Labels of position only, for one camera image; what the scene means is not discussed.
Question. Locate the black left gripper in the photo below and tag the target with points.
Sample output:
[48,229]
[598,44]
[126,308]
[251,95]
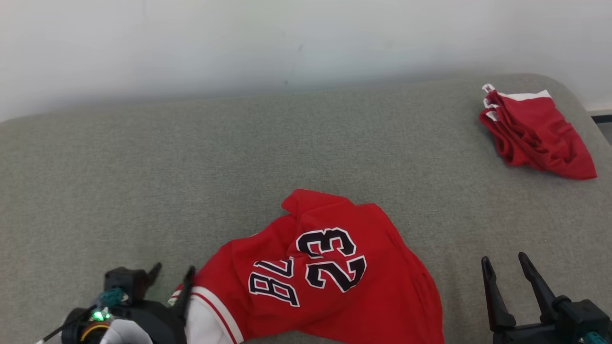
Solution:
[153,317]

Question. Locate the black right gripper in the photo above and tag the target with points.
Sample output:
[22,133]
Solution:
[526,334]

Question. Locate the red shorts with white stripe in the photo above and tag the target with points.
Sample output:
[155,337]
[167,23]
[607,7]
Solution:
[535,134]

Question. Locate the red basketball jersey number 23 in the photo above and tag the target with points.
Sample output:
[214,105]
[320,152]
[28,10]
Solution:
[344,286]

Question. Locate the grey fabric sofa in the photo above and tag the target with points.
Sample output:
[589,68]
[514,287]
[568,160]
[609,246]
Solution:
[239,167]

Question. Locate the black baseboard strip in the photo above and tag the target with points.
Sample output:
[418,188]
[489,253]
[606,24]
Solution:
[603,117]

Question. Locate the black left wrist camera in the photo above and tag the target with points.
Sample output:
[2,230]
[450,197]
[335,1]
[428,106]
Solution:
[126,284]

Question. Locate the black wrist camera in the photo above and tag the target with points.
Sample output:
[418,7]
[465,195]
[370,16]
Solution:
[126,284]
[581,317]

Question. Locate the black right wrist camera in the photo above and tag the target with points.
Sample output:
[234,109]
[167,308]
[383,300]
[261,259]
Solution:
[581,317]

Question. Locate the teal camera connector plug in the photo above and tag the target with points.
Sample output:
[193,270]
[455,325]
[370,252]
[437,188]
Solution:
[595,338]

